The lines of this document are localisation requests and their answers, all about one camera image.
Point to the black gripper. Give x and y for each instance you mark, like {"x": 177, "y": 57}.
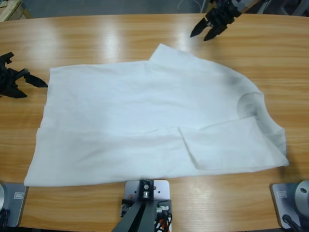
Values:
{"x": 223, "y": 14}
{"x": 9, "y": 79}

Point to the white t-shirt with small print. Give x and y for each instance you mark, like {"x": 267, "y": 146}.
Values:
{"x": 144, "y": 120}

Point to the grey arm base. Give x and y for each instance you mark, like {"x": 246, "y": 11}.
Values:
{"x": 289, "y": 200}
{"x": 17, "y": 205}

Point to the cardboard boxes stack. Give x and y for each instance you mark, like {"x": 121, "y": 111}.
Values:
{"x": 12, "y": 9}

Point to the black clamp block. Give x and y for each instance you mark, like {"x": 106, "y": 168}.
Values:
{"x": 164, "y": 208}

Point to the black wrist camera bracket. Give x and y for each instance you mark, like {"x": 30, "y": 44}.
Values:
{"x": 6, "y": 59}

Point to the grey metal frame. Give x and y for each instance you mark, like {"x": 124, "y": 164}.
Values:
{"x": 289, "y": 7}

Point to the white mount plate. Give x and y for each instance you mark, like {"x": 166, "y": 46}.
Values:
{"x": 161, "y": 189}

